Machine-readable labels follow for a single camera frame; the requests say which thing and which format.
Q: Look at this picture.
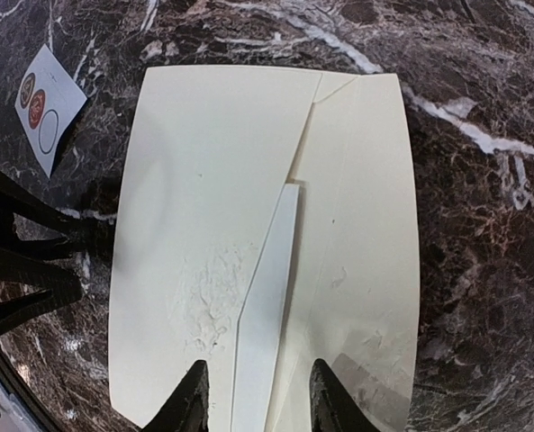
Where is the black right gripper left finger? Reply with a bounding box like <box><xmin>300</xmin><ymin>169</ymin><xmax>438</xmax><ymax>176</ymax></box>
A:
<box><xmin>142</xmin><ymin>360</ymin><xmax>210</xmax><ymax>432</ymax></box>

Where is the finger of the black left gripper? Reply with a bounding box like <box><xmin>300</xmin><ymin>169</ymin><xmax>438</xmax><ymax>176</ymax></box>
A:
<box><xmin>0</xmin><ymin>172</ymin><xmax>113</xmax><ymax>261</ymax></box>
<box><xmin>0</xmin><ymin>238</ymin><xmax>84</xmax><ymax>346</ymax></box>

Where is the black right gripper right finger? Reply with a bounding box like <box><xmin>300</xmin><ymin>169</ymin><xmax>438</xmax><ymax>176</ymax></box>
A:
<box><xmin>309</xmin><ymin>358</ymin><xmax>379</xmax><ymax>432</ymax></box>

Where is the printed paper letter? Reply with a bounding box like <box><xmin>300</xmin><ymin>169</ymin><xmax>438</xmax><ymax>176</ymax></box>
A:
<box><xmin>231</xmin><ymin>184</ymin><xmax>300</xmax><ymax>431</ymax></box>

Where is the cream paper envelope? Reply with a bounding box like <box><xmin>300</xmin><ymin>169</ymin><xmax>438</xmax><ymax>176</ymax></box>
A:
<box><xmin>108</xmin><ymin>66</ymin><xmax>420</xmax><ymax>431</ymax></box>

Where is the white sticker sheet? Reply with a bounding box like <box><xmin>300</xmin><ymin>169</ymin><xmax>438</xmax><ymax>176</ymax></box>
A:
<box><xmin>14</xmin><ymin>46</ymin><xmax>87</xmax><ymax>176</ymax></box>

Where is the black front rail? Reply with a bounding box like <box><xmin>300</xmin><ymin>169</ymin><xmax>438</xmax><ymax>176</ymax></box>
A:
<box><xmin>0</xmin><ymin>350</ymin><xmax>60</xmax><ymax>431</ymax></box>

